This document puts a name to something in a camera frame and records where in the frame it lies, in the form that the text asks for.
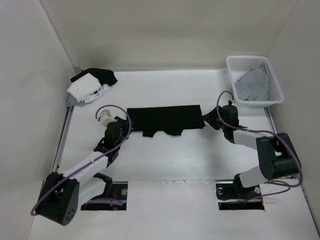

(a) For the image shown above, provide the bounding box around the grey tank top in basket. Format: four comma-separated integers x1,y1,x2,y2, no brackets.
234,64,269,102

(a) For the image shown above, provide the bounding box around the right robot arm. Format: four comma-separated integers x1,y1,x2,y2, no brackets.
203,105,303,198

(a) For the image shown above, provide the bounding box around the white plastic basket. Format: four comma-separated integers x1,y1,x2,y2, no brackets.
226,55,284,108

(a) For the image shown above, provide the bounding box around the black tank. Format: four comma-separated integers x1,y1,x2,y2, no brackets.
127,105,205,138
70,68,118,87

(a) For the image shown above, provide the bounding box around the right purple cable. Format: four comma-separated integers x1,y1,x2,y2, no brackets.
216,90,304,201

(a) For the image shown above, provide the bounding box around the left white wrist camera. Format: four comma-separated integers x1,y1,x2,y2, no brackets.
97,109,117,127

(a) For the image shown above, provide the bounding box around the folded white tank top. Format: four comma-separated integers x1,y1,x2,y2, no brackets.
66,73,102,102

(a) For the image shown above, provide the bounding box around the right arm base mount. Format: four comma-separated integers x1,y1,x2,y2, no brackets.
215,181,265,211

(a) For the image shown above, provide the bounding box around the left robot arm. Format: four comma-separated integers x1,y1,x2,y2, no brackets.
31,117,132,226

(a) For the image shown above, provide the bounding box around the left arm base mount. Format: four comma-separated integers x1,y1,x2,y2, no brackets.
78,173,129,211

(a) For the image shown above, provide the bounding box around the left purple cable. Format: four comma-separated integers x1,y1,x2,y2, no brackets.
29,104,133,216

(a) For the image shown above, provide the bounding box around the purple cable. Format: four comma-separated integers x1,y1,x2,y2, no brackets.
29,104,133,216
216,90,304,201

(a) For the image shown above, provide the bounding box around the folded light pink tank top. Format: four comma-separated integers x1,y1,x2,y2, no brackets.
84,84,111,104

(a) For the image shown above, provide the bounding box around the folded grey tank top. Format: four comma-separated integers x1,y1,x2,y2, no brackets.
66,95,86,108

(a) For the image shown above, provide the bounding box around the folded black tank top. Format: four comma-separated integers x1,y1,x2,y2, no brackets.
70,68,118,87

